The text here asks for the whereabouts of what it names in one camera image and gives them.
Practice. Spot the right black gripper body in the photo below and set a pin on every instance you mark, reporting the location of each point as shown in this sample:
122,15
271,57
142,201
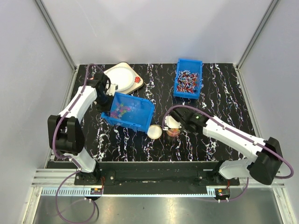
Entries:
184,129

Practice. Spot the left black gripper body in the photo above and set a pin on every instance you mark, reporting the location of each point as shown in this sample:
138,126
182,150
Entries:
103,102

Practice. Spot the blue bin of star candies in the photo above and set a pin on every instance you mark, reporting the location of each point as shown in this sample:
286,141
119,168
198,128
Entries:
130,112

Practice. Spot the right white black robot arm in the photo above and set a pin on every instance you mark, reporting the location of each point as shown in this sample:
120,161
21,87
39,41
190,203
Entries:
262,157

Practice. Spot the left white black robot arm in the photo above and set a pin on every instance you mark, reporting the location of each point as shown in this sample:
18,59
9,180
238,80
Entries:
66,137

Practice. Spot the blue bin of wrapped candies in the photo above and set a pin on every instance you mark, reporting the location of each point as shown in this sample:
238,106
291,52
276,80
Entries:
188,79

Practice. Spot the clear glass jar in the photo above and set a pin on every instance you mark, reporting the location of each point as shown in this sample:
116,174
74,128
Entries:
173,132

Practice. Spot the strawberry pattern tray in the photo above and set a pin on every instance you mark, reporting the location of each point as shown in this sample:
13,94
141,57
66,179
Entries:
123,75

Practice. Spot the white round jar lid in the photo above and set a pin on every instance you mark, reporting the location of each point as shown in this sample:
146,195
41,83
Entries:
154,132

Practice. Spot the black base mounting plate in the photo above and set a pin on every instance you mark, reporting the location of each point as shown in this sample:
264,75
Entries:
167,175

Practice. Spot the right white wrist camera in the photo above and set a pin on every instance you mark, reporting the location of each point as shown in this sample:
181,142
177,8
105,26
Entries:
171,123

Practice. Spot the white slotted cable duct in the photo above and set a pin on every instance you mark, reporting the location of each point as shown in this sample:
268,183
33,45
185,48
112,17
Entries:
197,191

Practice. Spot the aluminium frame rail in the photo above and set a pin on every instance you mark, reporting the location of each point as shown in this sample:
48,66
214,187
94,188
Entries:
53,177

